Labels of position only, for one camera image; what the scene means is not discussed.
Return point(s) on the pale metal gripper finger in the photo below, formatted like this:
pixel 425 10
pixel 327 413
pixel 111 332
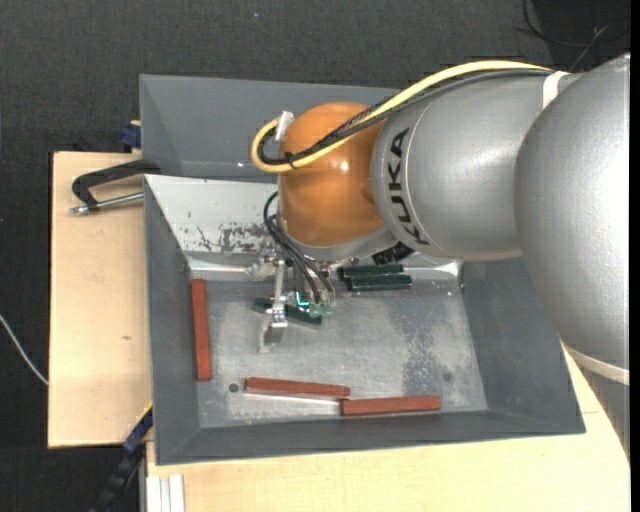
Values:
pixel 272 330
pixel 260 270

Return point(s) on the dark green flat block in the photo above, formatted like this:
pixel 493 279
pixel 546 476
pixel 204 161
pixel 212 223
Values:
pixel 305 317
pixel 380 283
pixel 372 270

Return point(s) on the red-brown flat block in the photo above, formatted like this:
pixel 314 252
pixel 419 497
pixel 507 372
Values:
pixel 295 387
pixel 201 330
pixel 390 405

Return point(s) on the white flat strip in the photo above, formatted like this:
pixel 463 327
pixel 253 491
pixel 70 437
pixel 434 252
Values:
pixel 285 398

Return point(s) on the grey metal bin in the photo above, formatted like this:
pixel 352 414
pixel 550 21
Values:
pixel 380 345

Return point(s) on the pale wood board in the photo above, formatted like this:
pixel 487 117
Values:
pixel 95 310

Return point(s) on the black cylinder on white bracket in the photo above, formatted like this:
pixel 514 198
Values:
pixel 391 256

